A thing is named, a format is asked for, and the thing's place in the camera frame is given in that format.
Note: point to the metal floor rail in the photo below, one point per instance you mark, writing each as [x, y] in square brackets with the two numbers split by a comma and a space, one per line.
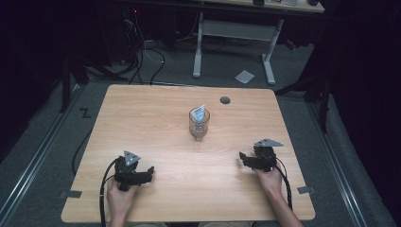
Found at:
[31, 165]
[340, 179]

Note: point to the person's right hand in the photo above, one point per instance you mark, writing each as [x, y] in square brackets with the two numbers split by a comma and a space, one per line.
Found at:
[269, 181]

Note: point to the person's left leg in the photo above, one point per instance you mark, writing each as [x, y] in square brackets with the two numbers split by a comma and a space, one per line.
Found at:
[148, 224]

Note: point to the person's leg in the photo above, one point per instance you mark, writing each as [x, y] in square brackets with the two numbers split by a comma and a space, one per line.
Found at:
[225, 224]
[148, 224]

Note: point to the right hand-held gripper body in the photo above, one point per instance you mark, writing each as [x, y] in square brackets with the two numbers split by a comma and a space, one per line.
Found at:
[266, 157]

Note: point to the black table grommet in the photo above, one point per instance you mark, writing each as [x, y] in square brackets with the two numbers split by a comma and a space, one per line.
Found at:
[225, 100]

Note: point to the grey tape piece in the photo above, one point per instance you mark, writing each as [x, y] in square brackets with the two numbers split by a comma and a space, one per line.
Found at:
[72, 194]
[306, 189]

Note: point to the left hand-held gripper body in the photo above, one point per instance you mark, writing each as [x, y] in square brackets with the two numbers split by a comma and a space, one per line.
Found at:
[126, 171]

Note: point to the person's right leg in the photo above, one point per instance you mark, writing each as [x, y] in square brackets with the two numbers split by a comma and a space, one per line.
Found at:
[225, 224]

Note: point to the white toothpaste tube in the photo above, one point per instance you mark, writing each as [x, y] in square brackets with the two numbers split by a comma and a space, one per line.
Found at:
[198, 113]

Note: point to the grey paper sheet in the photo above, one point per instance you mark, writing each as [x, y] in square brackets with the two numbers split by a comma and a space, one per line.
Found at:
[244, 76]

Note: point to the red object under desk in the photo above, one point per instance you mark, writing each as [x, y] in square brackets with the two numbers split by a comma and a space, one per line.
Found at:
[290, 44]

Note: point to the white-framed wooden desk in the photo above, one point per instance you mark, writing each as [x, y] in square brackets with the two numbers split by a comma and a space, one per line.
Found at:
[236, 31]

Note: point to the person's left hand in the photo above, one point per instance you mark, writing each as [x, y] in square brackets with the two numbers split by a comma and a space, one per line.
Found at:
[119, 200]

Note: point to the black metal stand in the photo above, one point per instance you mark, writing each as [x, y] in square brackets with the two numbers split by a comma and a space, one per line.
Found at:
[65, 88]
[324, 104]

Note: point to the clear glass cup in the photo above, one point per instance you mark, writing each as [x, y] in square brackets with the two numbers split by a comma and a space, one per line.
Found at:
[199, 127]

